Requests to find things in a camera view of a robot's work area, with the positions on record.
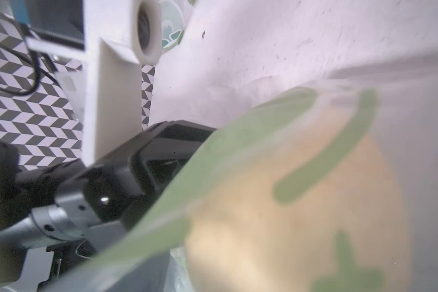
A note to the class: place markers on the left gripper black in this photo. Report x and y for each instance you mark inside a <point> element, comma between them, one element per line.
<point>71,198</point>

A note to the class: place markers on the zip bag with beige fruit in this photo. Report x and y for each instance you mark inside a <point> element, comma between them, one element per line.
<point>402,121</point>

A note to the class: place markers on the zip bag with green pears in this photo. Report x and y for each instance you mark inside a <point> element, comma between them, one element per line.
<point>175,18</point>

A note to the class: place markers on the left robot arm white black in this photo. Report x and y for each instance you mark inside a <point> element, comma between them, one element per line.
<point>18,234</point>

